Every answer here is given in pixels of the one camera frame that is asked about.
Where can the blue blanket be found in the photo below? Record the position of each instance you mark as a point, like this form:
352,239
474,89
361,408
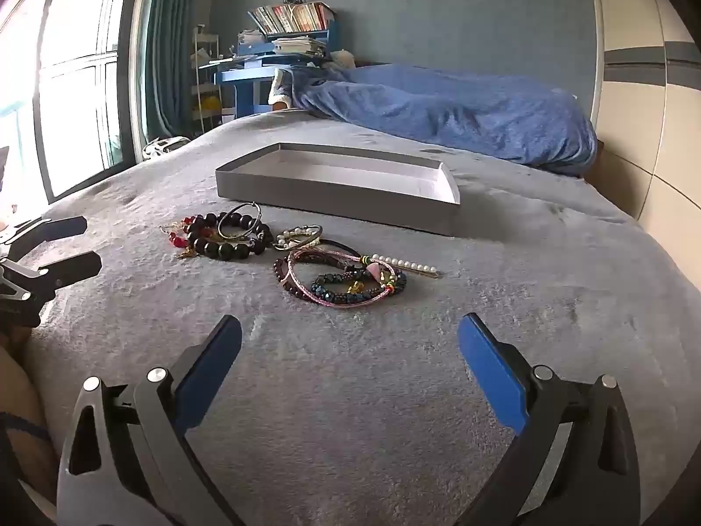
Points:
438,109

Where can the row of books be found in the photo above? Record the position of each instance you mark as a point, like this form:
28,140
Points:
285,17

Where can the pearl hairpin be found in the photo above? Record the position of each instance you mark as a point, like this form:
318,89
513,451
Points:
405,264

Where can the grey cardboard box tray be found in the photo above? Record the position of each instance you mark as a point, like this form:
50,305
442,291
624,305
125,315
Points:
339,200

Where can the white plush toy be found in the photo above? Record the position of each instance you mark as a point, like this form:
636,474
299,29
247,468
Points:
342,59

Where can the beige wardrobe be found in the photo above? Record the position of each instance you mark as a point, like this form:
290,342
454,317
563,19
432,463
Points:
646,137

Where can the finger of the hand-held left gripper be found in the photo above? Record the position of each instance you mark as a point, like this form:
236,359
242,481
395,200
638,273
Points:
60,227
74,268

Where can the white storage rack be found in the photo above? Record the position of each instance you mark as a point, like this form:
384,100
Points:
203,93

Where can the window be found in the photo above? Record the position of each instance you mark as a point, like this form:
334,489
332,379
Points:
76,82

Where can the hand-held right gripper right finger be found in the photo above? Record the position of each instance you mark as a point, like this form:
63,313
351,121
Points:
493,375

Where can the teal curtain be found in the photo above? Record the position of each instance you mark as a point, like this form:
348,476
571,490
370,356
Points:
175,49

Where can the stack of papers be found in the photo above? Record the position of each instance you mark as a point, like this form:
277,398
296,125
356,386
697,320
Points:
295,45

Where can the blue desk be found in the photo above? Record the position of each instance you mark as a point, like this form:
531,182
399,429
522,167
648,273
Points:
246,74

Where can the white and grey bundle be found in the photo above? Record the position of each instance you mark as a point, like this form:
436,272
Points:
161,147

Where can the metal hoop bangle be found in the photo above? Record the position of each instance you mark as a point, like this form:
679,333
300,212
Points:
219,223

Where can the person's left forearm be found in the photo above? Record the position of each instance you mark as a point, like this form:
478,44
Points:
22,389

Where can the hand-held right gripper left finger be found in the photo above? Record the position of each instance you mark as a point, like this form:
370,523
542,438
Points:
211,375

